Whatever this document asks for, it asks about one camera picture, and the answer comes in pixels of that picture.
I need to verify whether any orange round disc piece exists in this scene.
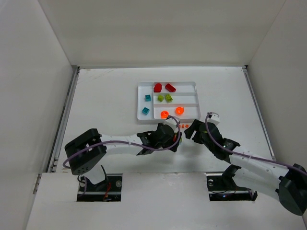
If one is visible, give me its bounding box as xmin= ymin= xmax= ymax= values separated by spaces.
xmin=175 ymin=107 xmax=184 ymax=115

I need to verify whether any teal lego brick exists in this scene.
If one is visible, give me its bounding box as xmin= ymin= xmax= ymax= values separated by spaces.
xmin=142 ymin=107 xmax=150 ymax=115

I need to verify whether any lime small lego brick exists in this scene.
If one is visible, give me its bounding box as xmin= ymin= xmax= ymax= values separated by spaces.
xmin=158 ymin=95 xmax=164 ymax=102

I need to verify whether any lime lego plate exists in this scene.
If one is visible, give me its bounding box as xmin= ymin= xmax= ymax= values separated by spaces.
xmin=165 ymin=94 xmax=173 ymax=103

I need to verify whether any red rounded lego brick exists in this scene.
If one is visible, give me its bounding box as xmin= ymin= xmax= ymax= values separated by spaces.
xmin=153 ymin=83 xmax=162 ymax=92

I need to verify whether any red long lego brick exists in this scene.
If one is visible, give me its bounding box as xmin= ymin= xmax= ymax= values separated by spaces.
xmin=165 ymin=83 xmax=176 ymax=92

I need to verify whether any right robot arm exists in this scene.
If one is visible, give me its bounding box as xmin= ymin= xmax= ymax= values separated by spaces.
xmin=184 ymin=120 xmax=307 ymax=216

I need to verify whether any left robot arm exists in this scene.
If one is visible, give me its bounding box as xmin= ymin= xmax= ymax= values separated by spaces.
xmin=63 ymin=123 xmax=182 ymax=185

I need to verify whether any white compartment tray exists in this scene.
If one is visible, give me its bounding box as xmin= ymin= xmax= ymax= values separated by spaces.
xmin=137 ymin=81 xmax=201 ymax=123

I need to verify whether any teal lego in tray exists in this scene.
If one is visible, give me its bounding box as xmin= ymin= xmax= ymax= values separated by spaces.
xmin=144 ymin=94 xmax=152 ymax=102

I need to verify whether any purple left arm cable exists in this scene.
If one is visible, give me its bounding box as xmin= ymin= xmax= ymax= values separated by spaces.
xmin=62 ymin=115 xmax=182 ymax=171

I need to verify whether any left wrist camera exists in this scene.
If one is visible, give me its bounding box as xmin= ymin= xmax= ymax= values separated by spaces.
xmin=163 ymin=117 xmax=180 ymax=131

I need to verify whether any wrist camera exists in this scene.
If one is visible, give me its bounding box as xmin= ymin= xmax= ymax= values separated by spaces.
xmin=208 ymin=113 xmax=220 ymax=126
xmin=163 ymin=117 xmax=180 ymax=131

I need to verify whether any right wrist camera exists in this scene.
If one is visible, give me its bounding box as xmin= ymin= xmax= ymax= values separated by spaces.
xmin=208 ymin=113 xmax=220 ymax=126

